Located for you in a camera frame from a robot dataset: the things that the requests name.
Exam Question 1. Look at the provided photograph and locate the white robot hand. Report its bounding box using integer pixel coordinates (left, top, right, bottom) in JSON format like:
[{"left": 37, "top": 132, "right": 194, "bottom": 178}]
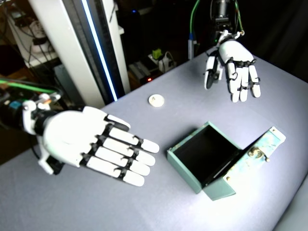
[
  {"left": 42, "top": 105, "right": 160, "bottom": 187},
  {"left": 204, "top": 39, "right": 262, "bottom": 103}
]

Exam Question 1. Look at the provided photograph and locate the teal metal box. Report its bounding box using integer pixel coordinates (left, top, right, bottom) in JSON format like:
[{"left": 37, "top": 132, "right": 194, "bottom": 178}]
[{"left": 167, "top": 121, "right": 287, "bottom": 202}]

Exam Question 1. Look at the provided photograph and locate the white power strip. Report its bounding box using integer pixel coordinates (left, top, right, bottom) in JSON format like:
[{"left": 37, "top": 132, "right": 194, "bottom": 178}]
[{"left": 148, "top": 51, "right": 178, "bottom": 73}]

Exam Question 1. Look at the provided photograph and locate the grey table cloth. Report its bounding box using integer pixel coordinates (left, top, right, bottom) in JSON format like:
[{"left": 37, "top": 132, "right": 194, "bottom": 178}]
[{"left": 0, "top": 49, "right": 308, "bottom": 231}]

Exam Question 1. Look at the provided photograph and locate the small white round disc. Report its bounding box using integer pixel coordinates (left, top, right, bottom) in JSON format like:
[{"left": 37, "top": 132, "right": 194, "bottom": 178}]
[{"left": 148, "top": 94, "right": 165, "bottom": 108}]

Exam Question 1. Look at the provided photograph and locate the black device with red light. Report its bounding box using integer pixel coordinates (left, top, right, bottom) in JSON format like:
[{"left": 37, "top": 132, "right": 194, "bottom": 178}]
[{"left": 128, "top": 61, "right": 159, "bottom": 85}]

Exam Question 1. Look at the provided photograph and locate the white column with blue light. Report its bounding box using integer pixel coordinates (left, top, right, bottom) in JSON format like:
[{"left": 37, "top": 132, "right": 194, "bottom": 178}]
[{"left": 27, "top": 0, "right": 132, "bottom": 106}]

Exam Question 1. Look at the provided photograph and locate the grey cable connector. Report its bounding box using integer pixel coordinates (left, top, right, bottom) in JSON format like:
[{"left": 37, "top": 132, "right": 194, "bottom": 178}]
[{"left": 187, "top": 32, "right": 196, "bottom": 60}]

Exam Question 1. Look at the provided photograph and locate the green cable of arm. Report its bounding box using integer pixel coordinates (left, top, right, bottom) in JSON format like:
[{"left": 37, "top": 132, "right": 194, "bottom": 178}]
[
  {"left": 0, "top": 79, "right": 61, "bottom": 95},
  {"left": 189, "top": 0, "right": 202, "bottom": 34}
]

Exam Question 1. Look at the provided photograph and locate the white shelf unit with cables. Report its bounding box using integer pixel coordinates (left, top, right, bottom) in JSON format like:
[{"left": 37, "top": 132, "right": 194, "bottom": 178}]
[{"left": 7, "top": 13, "right": 61, "bottom": 68}]

